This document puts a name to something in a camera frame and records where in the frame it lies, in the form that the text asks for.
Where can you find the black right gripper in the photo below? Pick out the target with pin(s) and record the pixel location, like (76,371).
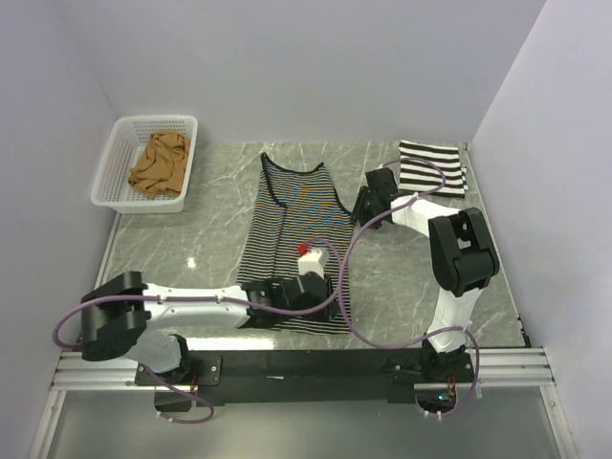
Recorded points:
(359,211)

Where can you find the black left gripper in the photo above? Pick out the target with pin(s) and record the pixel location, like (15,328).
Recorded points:
(326,315)

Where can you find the black white striped tank top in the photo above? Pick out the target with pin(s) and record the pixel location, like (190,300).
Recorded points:
(426,166)

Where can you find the striped tank tops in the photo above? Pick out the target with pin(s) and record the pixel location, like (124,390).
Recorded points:
(290,209)

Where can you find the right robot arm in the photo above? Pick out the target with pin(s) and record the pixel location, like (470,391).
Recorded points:
(463,260)

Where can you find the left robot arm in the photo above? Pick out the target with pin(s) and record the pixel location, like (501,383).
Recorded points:
(127,317)

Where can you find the black base beam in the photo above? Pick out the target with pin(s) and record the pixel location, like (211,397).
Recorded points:
(285,376)

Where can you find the mustard garment in basket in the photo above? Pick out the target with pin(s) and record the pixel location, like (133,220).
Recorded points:
(161,168)

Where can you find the white plastic basket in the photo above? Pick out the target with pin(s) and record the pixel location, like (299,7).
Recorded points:
(126,143)

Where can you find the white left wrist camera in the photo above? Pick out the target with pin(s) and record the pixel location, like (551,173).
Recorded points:
(312,260)

